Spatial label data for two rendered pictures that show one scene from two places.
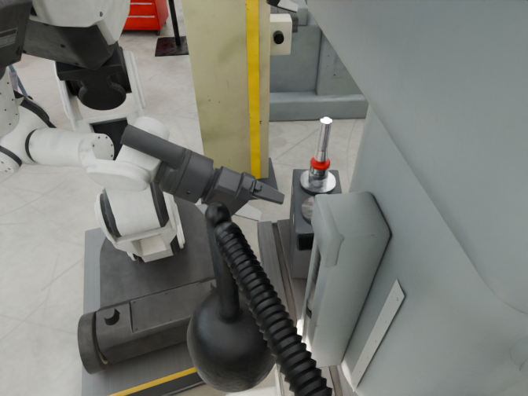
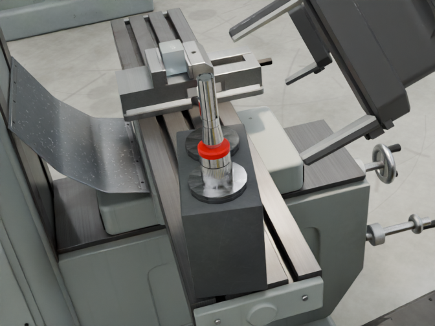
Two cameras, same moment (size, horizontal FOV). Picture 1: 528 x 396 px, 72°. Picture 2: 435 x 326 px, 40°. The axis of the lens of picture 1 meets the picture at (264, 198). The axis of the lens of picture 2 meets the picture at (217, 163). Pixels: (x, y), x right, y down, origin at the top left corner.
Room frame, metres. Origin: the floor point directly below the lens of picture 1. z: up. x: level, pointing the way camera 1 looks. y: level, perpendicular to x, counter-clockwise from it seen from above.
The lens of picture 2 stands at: (1.37, -0.17, 1.68)
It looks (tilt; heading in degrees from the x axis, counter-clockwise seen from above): 38 degrees down; 177
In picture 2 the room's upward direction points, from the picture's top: 7 degrees counter-clockwise
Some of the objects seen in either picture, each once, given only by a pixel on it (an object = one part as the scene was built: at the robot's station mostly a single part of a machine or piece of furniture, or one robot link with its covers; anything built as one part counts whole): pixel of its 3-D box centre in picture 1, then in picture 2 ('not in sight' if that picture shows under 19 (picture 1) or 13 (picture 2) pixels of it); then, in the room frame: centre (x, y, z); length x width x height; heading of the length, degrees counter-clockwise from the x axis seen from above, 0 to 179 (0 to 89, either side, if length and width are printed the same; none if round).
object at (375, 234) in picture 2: not in sight; (402, 227); (0.24, 0.38, 0.49); 0.22 x 0.06 x 0.06; 97
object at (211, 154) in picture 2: (320, 162); (213, 147); (0.67, -0.13, 1.17); 0.05 x 0.05 x 0.01
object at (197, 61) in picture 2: not in sight; (195, 59); (0.07, -0.12, 1.00); 0.12 x 0.06 x 0.04; 6
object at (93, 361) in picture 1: (94, 342); not in sight; (0.53, 0.58, 0.50); 0.20 x 0.05 x 0.20; 18
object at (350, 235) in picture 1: (330, 297); not in sight; (0.16, -0.06, 1.45); 0.04 x 0.04 x 0.21; 7
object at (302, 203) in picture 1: (314, 221); (220, 205); (0.62, -0.13, 1.01); 0.22 x 0.12 x 0.20; 178
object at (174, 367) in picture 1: (177, 302); not in sight; (0.84, 0.40, 0.20); 0.78 x 0.68 x 0.40; 18
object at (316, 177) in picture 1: (318, 172); (215, 163); (0.67, -0.13, 1.14); 0.05 x 0.05 x 0.05
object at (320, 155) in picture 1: (323, 141); (209, 112); (0.67, -0.13, 1.23); 0.03 x 0.03 x 0.11
